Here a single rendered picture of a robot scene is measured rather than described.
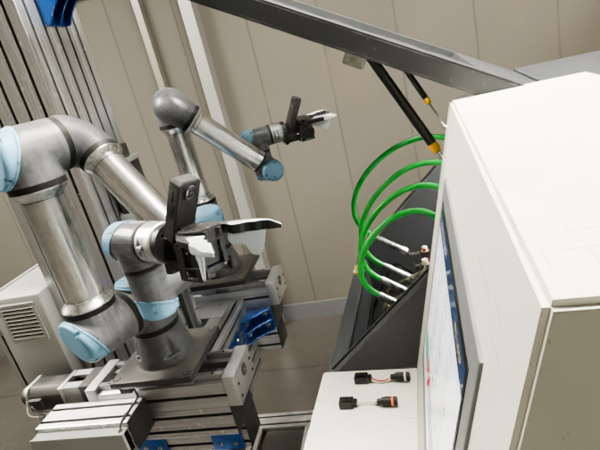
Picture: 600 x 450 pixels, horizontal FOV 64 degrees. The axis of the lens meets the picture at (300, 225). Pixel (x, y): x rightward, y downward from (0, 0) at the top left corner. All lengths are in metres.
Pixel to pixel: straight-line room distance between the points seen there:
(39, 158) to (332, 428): 0.79
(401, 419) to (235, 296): 0.86
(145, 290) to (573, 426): 0.76
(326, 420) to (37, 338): 0.94
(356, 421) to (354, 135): 2.09
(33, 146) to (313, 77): 2.02
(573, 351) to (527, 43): 2.72
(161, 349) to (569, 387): 1.10
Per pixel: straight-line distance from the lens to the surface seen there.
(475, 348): 0.40
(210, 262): 0.78
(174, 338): 1.29
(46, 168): 1.09
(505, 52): 2.92
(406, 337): 1.11
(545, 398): 0.28
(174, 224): 0.79
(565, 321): 0.26
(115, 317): 1.19
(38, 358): 1.71
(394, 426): 1.02
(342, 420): 1.06
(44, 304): 1.59
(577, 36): 3.01
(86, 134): 1.13
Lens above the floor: 1.68
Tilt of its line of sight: 19 degrees down
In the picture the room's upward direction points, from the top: 14 degrees counter-clockwise
